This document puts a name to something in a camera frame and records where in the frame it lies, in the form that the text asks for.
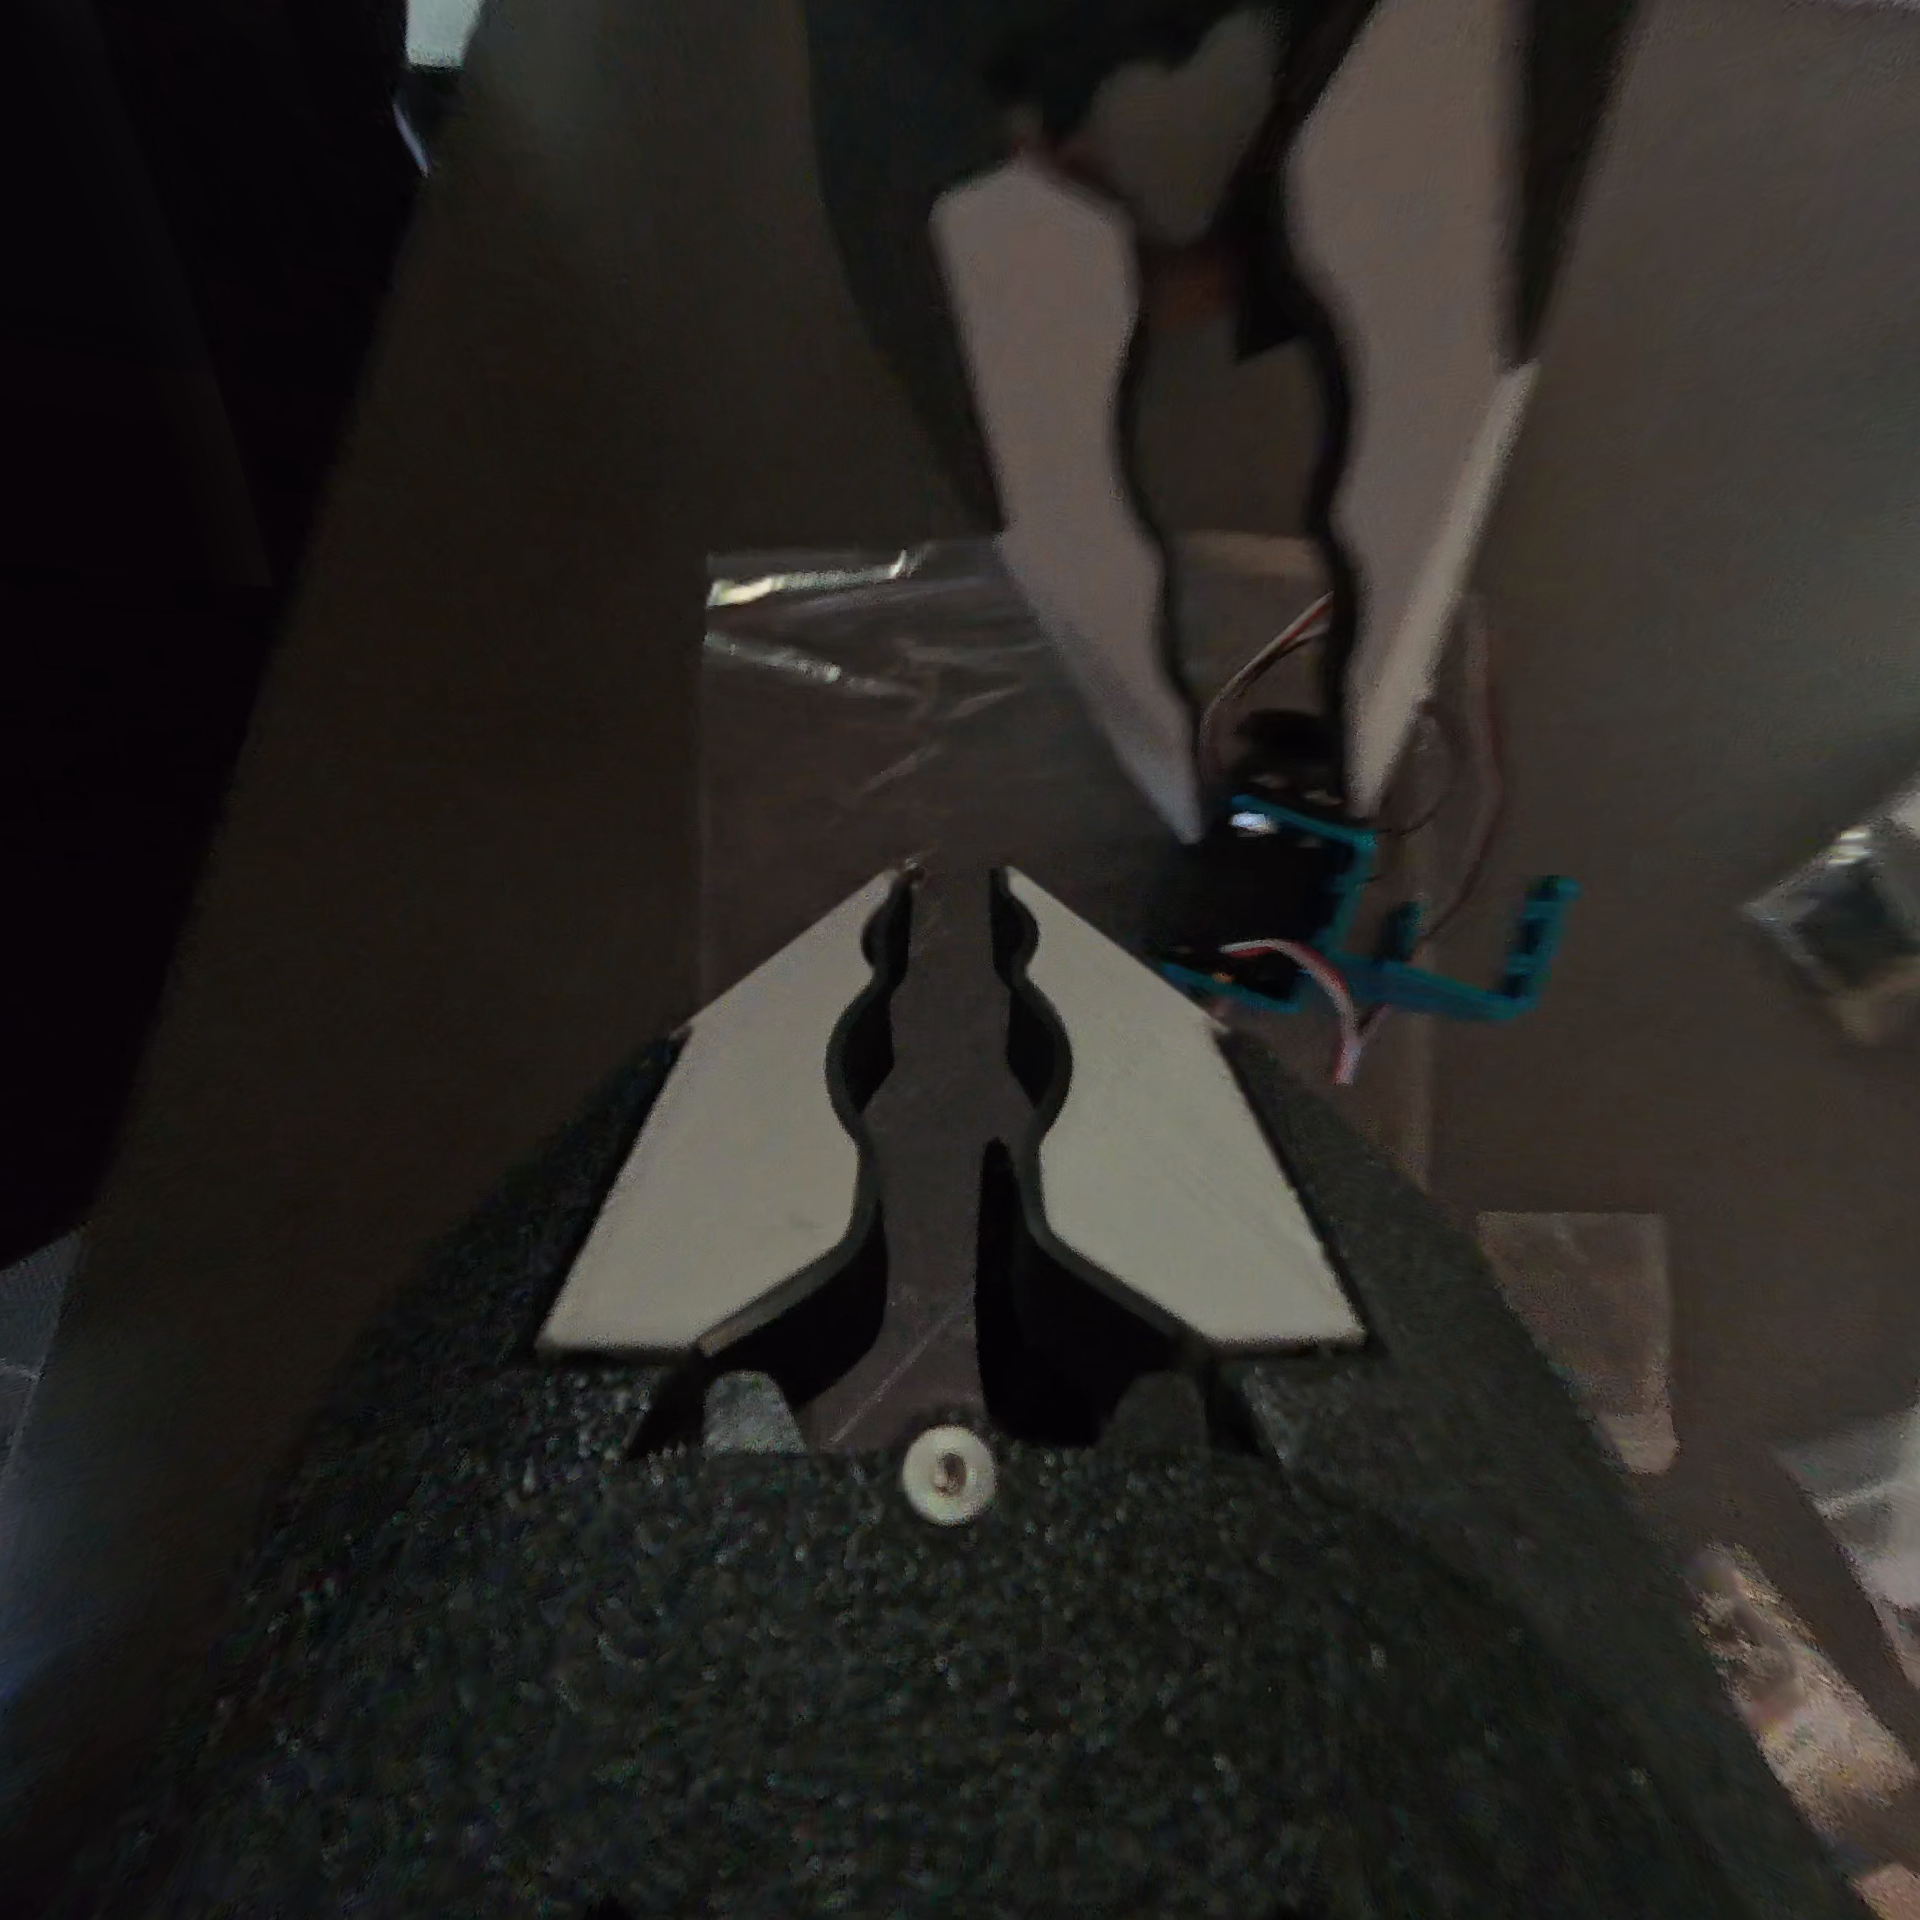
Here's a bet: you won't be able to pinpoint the large clear plastic bag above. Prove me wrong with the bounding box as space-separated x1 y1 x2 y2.
703 533 1501 1185

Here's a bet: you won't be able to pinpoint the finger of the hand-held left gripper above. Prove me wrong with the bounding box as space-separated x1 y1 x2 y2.
929 152 1209 840
1287 0 1545 812

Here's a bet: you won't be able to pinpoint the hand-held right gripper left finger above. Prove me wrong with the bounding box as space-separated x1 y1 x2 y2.
535 861 921 1365

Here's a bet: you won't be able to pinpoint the person's dark-clothed torso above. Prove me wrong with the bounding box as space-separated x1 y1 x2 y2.
0 0 437 1278

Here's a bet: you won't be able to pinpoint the small bag of black parts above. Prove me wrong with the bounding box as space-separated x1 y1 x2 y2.
1739 795 1920 1046

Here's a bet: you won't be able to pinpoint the scattered small screw bags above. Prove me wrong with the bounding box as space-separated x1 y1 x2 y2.
1477 1211 1920 1920

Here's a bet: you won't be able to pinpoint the blue bracket servo assembly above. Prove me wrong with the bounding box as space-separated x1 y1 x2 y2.
1200 592 1508 1086

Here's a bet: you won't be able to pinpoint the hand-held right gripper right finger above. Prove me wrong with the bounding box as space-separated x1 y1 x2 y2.
988 861 1369 1360

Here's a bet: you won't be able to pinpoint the grey desk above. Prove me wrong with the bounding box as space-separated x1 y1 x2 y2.
31 0 1920 1920

